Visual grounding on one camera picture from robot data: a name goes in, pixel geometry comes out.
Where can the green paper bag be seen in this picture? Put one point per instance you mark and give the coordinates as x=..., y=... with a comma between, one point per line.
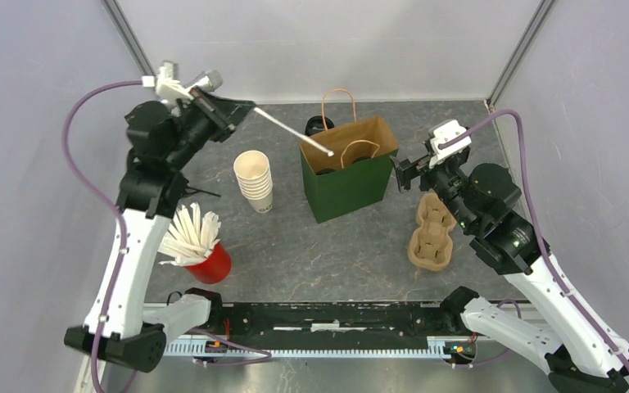
x=357, y=186

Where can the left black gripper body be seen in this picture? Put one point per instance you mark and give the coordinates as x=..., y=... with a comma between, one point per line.
x=201, y=116

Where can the brown cardboard cup carriers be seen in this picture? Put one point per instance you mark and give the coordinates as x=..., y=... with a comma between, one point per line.
x=430, y=245

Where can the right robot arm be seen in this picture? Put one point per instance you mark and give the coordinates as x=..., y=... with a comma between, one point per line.
x=573, y=349

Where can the stack of white paper cups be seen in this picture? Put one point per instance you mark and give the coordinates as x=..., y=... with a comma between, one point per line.
x=252, y=171

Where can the red cup with straws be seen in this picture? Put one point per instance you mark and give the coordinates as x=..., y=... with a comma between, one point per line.
x=192, y=242

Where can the stack of black lids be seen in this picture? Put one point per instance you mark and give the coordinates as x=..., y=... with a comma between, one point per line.
x=317, y=124

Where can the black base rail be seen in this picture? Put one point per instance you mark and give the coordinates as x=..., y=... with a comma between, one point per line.
x=339, y=330

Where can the silver microphone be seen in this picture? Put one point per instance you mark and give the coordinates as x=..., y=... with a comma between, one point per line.
x=207, y=81

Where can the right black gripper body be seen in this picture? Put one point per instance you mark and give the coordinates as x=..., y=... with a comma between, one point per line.
x=446, y=178

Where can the black coffee cup lid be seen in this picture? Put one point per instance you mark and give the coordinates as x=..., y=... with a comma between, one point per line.
x=356, y=160

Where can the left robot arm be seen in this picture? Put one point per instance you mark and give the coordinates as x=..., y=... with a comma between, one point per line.
x=117, y=329

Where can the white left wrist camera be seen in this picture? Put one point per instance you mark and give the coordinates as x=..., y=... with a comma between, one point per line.
x=166, y=86

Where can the white paper straw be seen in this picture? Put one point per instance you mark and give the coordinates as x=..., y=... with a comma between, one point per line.
x=304, y=138

